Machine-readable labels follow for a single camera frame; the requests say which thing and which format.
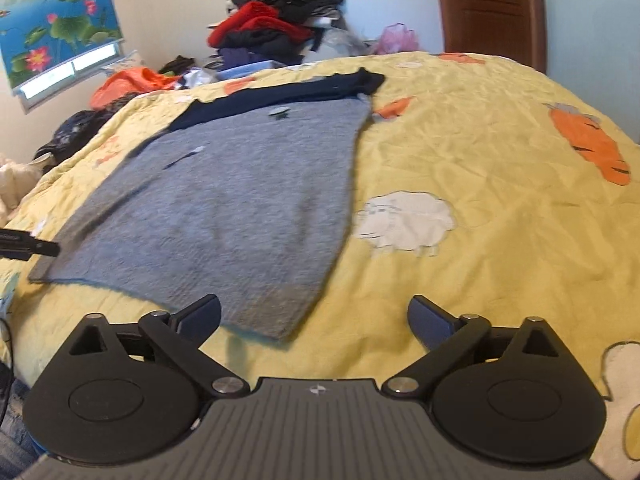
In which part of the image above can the floral pillow by window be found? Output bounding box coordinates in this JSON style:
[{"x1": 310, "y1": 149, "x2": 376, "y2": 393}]
[{"x1": 101, "y1": 50, "x2": 144, "y2": 76}]

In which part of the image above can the grey sweater with navy sleeves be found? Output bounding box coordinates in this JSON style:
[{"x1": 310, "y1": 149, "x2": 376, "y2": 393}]
[{"x1": 29, "y1": 69, "x2": 385, "y2": 340}]

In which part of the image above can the pile of dark and red clothes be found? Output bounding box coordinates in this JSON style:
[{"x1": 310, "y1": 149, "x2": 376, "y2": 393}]
[{"x1": 207, "y1": 0, "x2": 369, "y2": 68}]

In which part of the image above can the pink plastic bag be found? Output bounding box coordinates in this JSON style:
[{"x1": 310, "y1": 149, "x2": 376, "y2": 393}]
[{"x1": 373, "y1": 23, "x2": 420, "y2": 55}]

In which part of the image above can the dark patterned clothes heap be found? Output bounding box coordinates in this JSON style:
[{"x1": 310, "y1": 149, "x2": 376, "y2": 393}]
[{"x1": 34, "y1": 110, "x2": 115, "y2": 165}]

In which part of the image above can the cream floral blanket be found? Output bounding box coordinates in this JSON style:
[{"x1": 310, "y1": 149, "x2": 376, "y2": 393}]
[{"x1": 0, "y1": 153, "x2": 54, "y2": 228}]

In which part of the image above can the light blue towel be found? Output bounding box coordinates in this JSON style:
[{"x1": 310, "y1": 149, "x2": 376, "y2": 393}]
[{"x1": 216, "y1": 60, "x2": 285, "y2": 81}]

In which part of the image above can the brown wooden door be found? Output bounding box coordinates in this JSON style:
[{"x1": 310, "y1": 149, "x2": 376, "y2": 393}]
[{"x1": 439, "y1": 0, "x2": 547, "y2": 73}]

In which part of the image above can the orange plastic bag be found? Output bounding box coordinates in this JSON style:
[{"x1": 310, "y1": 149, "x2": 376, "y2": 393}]
[{"x1": 90, "y1": 66, "x2": 180, "y2": 110}]

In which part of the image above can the white crumpled plastic bag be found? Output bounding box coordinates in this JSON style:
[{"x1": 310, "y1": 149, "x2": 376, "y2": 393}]
[{"x1": 177, "y1": 67, "x2": 217, "y2": 89}]

